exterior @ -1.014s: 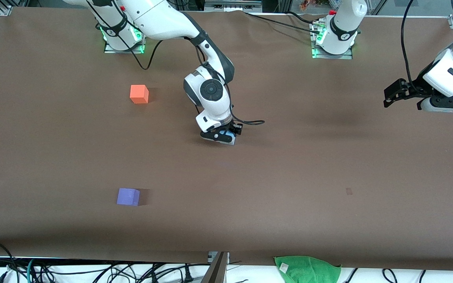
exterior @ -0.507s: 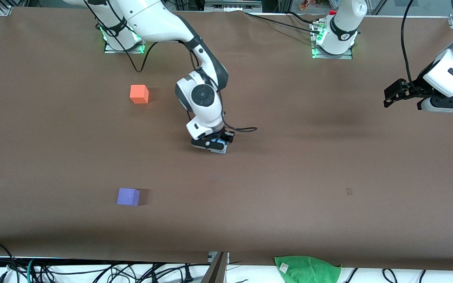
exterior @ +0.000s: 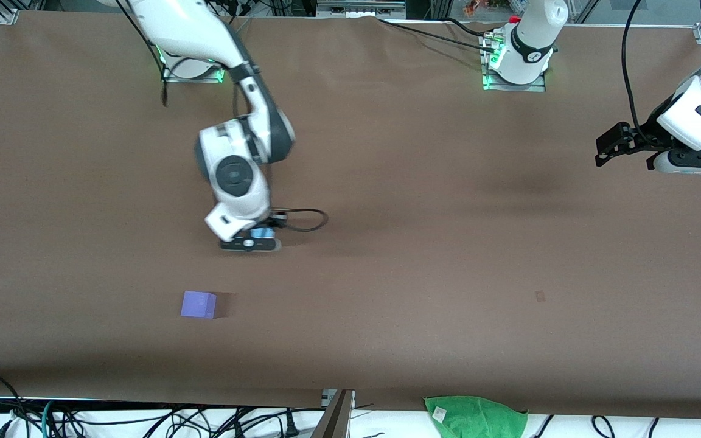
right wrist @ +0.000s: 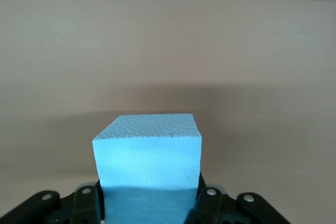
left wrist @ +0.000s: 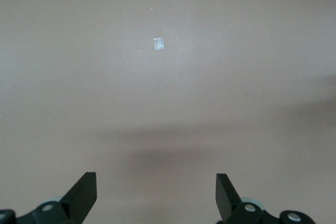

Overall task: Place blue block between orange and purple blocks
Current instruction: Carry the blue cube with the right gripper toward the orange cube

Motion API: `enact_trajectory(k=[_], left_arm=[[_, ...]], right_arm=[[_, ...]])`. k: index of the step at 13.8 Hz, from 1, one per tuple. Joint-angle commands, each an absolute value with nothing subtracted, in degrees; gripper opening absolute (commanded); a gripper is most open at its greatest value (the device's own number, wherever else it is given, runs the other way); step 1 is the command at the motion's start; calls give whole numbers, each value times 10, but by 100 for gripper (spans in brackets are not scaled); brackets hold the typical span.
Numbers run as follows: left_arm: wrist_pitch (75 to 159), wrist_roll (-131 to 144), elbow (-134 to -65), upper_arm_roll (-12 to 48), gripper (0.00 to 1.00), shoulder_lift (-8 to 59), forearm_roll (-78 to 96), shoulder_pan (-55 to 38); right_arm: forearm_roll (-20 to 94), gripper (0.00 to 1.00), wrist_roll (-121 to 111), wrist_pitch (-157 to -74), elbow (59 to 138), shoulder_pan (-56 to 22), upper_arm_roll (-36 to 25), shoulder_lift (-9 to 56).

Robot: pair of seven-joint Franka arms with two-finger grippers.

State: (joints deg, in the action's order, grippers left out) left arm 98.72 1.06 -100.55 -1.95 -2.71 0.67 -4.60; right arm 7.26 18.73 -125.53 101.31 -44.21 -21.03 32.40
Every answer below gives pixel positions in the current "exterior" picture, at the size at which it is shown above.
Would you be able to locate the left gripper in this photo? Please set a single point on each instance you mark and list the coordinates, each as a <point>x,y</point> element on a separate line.
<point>644,137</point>

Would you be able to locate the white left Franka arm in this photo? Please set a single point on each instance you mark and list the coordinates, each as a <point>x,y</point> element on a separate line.
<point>530,36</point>

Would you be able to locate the blue block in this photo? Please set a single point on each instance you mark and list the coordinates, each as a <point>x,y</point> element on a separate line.
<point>262,233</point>

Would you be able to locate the small colourful toys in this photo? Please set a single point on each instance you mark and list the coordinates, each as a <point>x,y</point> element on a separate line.
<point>490,6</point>

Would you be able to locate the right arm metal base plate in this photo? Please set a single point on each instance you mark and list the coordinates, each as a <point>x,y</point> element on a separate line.
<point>204,76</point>

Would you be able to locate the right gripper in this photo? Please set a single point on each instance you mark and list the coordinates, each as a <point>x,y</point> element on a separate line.
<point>275,221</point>

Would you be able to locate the purple block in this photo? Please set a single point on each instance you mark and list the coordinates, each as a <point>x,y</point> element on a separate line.
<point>198,305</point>

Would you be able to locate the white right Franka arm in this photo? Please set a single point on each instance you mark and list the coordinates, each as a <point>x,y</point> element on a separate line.
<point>235,176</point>

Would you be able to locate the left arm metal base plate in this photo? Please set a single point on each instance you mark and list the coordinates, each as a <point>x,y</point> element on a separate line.
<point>536,86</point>

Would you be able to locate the green cloth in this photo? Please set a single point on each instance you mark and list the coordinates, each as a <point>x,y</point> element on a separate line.
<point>475,418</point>

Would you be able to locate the grey metal post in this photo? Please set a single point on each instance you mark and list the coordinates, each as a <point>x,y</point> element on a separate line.
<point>333,420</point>

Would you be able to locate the aluminium frame rail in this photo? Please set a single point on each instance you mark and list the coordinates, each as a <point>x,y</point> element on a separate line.
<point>359,8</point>

